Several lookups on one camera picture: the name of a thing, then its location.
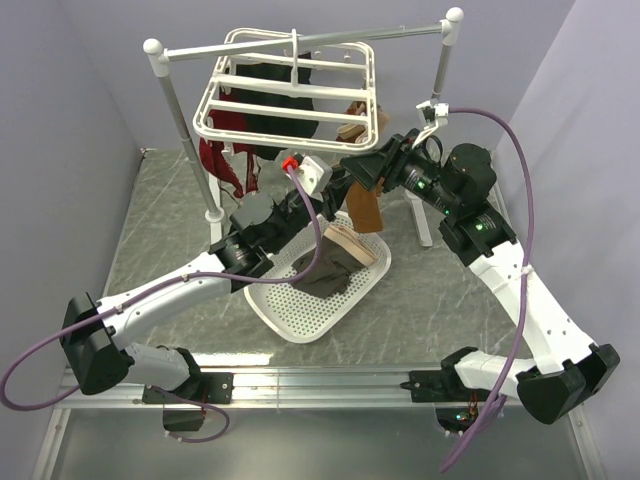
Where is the red lace bra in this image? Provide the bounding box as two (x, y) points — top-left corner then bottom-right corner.
(199, 109), (260, 199)

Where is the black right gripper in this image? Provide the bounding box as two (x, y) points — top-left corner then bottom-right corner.
(339, 129), (460, 216)

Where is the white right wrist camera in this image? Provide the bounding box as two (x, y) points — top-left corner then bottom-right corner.
(416, 99), (449, 134)

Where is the white clothes rack stand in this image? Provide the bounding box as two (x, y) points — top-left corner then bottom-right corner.
(143, 7), (464, 241)

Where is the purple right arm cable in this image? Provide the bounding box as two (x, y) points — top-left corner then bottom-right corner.
(439, 106), (536, 473)

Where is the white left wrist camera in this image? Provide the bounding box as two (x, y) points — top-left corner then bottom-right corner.
(281, 154), (333, 200)

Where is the aluminium mounting rail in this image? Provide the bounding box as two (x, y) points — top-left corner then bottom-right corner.
(29, 364), (606, 480)

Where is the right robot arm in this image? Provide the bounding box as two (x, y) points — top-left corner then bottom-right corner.
(340, 131), (620, 424)

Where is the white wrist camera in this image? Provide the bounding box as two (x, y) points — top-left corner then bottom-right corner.
(416, 99), (449, 134)
(281, 154), (333, 200)

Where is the olive underwear with beige waistband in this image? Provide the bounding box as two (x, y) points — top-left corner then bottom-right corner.
(291, 225), (378, 299)

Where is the white square clip hanger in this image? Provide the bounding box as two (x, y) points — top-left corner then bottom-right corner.
(192, 28), (380, 154)

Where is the striped argyle sock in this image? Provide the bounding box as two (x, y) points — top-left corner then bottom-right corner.
(336, 101), (390, 144)

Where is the white perforated plastic tray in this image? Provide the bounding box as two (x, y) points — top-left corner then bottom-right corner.
(243, 210), (392, 344)

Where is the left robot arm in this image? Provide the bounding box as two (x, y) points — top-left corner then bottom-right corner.
(60, 165), (354, 410)

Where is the black pinstriped underwear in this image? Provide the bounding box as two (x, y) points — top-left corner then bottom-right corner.
(234, 61), (317, 161)

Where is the brown underwear with beige waistband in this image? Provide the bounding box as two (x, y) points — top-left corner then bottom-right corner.
(346, 182), (384, 234)

